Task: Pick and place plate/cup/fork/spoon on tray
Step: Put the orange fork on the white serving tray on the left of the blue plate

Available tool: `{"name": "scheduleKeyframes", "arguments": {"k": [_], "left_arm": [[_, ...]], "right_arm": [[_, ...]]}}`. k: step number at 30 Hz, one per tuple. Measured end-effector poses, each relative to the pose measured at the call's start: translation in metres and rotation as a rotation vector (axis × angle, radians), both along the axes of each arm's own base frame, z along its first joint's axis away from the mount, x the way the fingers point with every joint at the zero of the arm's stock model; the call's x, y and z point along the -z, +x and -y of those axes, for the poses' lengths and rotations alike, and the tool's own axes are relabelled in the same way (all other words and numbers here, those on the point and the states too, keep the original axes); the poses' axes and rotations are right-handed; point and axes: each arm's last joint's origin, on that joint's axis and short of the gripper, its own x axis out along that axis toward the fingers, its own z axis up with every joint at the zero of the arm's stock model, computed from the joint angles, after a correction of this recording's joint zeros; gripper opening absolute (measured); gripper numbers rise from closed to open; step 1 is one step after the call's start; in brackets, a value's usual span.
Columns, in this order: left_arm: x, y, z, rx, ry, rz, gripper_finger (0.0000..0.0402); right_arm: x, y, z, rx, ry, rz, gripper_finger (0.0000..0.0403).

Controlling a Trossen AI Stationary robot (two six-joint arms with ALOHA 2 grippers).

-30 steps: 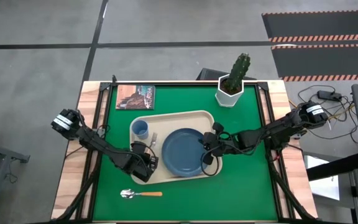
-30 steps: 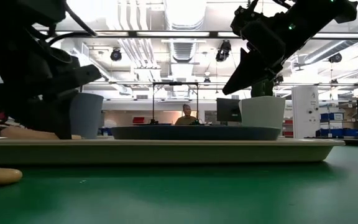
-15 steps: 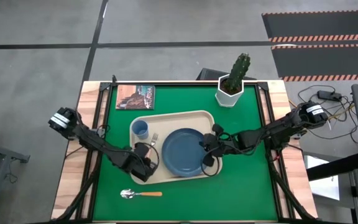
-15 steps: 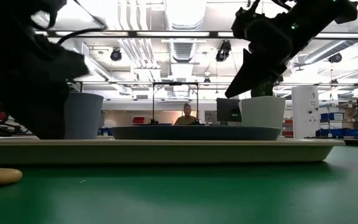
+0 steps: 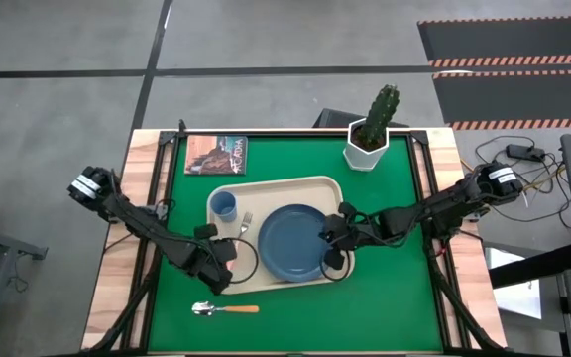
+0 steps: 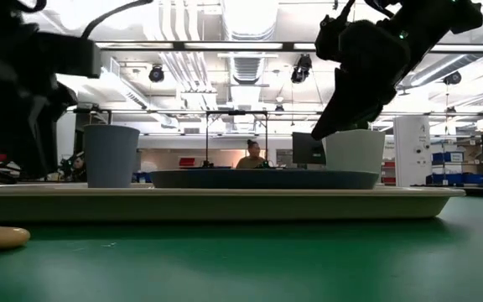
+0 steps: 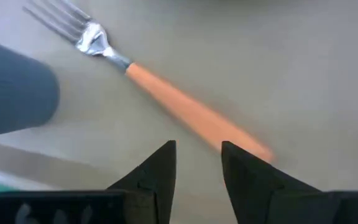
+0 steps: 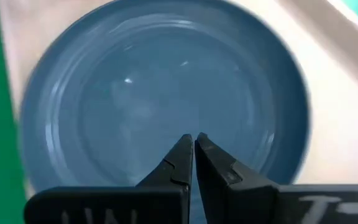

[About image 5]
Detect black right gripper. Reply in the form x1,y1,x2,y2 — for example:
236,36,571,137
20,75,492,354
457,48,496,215
319,201,382,250

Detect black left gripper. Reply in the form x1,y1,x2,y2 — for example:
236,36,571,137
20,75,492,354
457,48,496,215
185,223,235,296

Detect spoon with orange handle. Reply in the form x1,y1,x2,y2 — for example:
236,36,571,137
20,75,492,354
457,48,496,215
190,300,261,317

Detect blue round plate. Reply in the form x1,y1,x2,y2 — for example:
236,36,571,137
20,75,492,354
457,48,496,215
257,203,339,284

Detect fork with orange handle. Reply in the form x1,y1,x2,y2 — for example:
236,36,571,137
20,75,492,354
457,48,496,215
225,211,255,272

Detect beige plastic tray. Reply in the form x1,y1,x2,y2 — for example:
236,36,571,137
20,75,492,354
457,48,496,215
205,175,356,297

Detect blue cup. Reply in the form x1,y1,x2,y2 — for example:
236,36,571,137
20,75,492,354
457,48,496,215
209,190,239,224

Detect white hexagonal plant pot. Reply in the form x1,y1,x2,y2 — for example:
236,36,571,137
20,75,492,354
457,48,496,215
342,117,391,173

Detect green table mat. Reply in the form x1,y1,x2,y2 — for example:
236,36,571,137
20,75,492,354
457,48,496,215
147,134,444,354

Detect black chair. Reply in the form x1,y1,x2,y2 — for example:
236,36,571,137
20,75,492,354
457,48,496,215
313,107,410,129

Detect Acadia picture book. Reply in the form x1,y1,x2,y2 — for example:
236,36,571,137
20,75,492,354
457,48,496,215
183,135,250,177

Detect green cactus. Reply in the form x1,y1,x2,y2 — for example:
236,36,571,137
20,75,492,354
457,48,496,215
359,83,400,150

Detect black power adapter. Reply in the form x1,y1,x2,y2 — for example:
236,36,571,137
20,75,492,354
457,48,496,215
506,143,547,162

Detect black striped floor mat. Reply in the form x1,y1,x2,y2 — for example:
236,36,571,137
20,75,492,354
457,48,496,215
431,68,571,131
416,15,571,69

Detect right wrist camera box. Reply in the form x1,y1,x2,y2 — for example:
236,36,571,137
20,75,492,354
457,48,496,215
323,247,347,272

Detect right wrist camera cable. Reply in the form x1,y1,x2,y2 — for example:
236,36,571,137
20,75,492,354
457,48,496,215
318,250,352,283

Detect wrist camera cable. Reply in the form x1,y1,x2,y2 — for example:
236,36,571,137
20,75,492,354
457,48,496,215
318,250,352,283
225,236,261,285

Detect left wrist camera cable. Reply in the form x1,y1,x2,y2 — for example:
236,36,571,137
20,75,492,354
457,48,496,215
225,236,261,285

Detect black table frame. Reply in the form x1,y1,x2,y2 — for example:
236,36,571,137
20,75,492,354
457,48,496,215
84,118,508,357

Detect tangled black floor cable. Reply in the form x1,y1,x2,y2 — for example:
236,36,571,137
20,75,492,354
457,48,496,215
473,135,571,232

